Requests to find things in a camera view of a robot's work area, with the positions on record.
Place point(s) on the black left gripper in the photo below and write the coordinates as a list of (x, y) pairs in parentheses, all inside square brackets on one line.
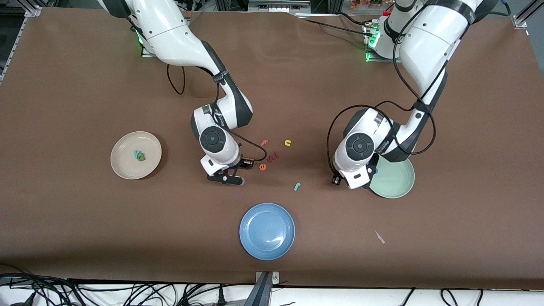
[(374, 162)]

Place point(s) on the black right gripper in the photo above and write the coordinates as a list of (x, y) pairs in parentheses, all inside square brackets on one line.
[(241, 162)]

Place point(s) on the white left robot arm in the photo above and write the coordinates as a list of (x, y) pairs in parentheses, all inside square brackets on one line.
[(429, 46)]

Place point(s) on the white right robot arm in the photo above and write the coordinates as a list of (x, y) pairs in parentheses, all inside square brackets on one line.
[(170, 34)]

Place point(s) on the light green round plate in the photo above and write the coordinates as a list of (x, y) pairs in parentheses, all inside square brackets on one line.
[(395, 178)]

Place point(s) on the small white paper scrap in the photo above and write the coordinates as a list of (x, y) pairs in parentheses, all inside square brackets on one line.
[(379, 237)]

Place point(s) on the blue round plate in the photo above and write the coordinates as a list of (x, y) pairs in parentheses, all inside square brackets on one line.
[(267, 231)]

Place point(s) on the beige round plate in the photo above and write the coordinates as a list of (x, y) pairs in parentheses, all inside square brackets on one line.
[(127, 168)]

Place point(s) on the black power plug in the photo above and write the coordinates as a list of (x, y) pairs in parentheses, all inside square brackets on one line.
[(221, 297)]

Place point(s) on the orange artificial flowers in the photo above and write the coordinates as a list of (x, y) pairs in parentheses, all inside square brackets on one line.
[(365, 3)]

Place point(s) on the brown table cover sheet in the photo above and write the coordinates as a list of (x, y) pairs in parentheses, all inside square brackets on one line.
[(85, 212)]

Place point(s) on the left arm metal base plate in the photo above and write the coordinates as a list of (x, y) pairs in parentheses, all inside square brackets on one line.
[(378, 60)]

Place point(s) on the grey metal camera mount bracket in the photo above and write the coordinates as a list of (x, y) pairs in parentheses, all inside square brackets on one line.
[(265, 291)]

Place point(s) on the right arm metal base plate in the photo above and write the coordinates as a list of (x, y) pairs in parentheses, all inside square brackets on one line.
[(145, 54)]

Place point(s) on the grey metal frame beam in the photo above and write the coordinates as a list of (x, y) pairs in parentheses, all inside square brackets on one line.
[(278, 5)]

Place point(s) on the aluminium corner bracket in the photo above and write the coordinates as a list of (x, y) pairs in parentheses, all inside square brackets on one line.
[(519, 21), (33, 10)]

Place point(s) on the aluminium table side rail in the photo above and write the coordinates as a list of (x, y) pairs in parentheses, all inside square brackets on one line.
[(12, 49)]

